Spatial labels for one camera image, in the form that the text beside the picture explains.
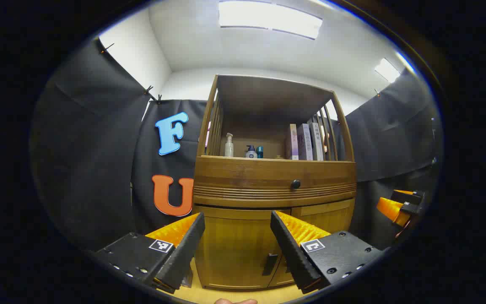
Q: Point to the small ceiling light panel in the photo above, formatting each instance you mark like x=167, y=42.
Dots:
x=387, y=70

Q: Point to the white grey book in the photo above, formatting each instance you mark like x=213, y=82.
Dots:
x=317, y=143

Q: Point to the large ceiling light panel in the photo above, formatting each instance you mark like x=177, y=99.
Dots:
x=268, y=17

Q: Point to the small white pump bottle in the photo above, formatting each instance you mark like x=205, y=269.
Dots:
x=251, y=154

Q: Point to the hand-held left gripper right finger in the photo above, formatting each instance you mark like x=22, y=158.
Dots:
x=293, y=253

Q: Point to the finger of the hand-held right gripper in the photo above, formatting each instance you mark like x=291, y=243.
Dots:
x=390, y=209
x=407, y=196

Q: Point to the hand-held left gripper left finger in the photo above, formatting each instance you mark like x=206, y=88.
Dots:
x=186, y=249

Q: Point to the black drawer knob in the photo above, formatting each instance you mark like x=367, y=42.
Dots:
x=295, y=184

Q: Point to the small teal bottle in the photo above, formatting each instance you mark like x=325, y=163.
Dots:
x=260, y=153

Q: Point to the pale pink book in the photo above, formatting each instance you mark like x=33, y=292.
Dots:
x=293, y=143

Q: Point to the wooden cabinet drawer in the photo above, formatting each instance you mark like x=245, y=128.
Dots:
x=243, y=173

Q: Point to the tall white pump bottle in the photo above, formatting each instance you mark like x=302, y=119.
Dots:
x=229, y=148

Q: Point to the wooden double-door shoe cabinet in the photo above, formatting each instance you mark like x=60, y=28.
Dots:
x=264, y=99

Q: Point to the wooden shoe cabinet door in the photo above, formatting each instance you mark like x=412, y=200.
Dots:
x=238, y=249
x=331, y=217

